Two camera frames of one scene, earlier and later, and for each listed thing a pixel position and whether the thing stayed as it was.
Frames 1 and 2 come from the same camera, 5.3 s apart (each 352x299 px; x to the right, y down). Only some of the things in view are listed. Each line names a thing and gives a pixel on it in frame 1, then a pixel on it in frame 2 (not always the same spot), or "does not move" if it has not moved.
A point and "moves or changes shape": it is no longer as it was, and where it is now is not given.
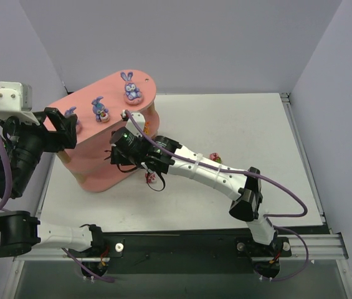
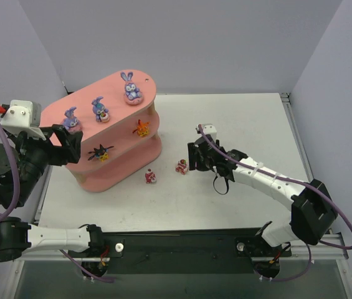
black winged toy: [110, 153] moves or changes shape
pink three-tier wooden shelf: [123, 100] does not move
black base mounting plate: [140, 253] does not move
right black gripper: [115, 156] -> [200, 156]
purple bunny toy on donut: [133, 95] does not move
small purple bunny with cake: [100, 111] does not move
